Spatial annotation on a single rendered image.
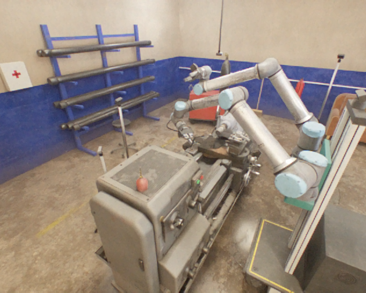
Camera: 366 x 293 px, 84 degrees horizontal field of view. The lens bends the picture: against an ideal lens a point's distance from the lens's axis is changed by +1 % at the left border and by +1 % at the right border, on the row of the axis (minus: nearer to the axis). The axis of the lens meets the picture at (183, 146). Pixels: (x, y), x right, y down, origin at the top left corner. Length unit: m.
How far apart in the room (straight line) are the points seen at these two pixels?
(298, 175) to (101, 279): 2.08
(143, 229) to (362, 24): 5.57
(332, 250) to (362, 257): 0.18
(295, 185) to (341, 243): 0.86
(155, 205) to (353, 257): 1.39
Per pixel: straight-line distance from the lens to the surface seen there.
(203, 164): 2.52
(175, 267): 1.59
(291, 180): 1.21
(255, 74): 1.71
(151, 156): 1.55
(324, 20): 5.88
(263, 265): 2.26
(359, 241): 2.08
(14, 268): 3.05
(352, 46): 5.91
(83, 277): 2.64
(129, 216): 1.22
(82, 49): 4.14
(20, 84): 3.99
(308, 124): 1.84
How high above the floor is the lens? 2.19
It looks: 31 degrees down
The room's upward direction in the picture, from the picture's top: straight up
